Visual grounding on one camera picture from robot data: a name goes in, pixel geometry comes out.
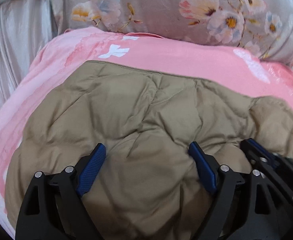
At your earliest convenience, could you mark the tan quilted puffer jacket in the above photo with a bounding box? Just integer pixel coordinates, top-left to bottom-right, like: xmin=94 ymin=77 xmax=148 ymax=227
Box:
xmin=5 ymin=61 xmax=293 ymax=239

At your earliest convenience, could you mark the pink floral blanket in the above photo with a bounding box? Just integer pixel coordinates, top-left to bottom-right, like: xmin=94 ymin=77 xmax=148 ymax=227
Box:
xmin=0 ymin=27 xmax=293 ymax=239

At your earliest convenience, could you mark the grey floral duvet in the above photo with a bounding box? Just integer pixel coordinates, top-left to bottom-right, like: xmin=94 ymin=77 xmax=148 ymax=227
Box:
xmin=52 ymin=0 xmax=293 ymax=71

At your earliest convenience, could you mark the silver satin bed sheet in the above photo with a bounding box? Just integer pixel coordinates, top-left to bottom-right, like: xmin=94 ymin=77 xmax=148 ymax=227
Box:
xmin=0 ymin=0 xmax=57 ymax=108

